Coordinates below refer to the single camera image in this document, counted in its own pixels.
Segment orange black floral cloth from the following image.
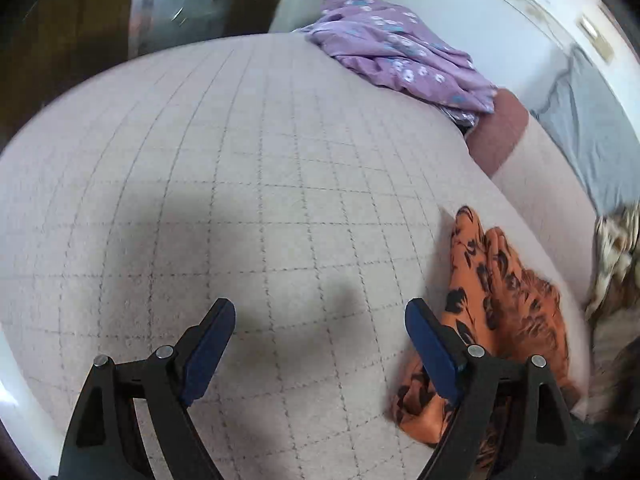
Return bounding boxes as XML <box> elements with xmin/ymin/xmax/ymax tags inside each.
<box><xmin>390</xmin><ymin>204</ymin><xmax>584</xmax><ymax>470</ymax></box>

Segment striped beige blanket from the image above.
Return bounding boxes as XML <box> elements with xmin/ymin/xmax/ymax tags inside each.
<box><xmin>587</xmin><ymin>308</ymin><xmax>639</xmax><ymax>428</ymax></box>

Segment cream floral crumpled cloth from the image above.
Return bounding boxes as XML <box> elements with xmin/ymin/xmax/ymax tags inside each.
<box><xmin>585</xmin><ymin>202</ymin><xmax>639</xmax><ymax>320</ymax></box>

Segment beige bolster with maroon end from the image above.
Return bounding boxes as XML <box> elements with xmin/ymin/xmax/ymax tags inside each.
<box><xmin>465</xmin><ymin>88</ymin><xmax>597</xmax><ymax>306</ymax></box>

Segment beige checkered mattress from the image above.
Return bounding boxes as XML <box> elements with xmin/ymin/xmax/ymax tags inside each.
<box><xmin>1</xmin><ymin>34</ymin><xmax>563</xmax><ymax>479</ymax></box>

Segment grey pillow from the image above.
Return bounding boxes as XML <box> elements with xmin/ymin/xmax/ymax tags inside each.
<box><xmin>532</xmin><ymin>44</ymin><xmax>639</xmax><ymax>216</ymax></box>

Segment purple floral garment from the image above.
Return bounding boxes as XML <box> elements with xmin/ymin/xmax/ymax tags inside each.
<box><xmin>298</xmin><ymin>0</ymin><xmax>497</xmax><ymax>128</ymax></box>

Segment wooden glass-panel wardrobe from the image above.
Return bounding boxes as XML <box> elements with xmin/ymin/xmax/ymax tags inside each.
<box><xmin>1</xmin><ymin>0</ymin><xmax>280</xmax><ymax>142</ymax></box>

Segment wall switch plate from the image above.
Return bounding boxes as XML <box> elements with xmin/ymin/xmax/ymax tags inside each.
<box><xmin>577</xmin><ymin>15</ymin><xmax>614</xmax><ymax>64</ymax></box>

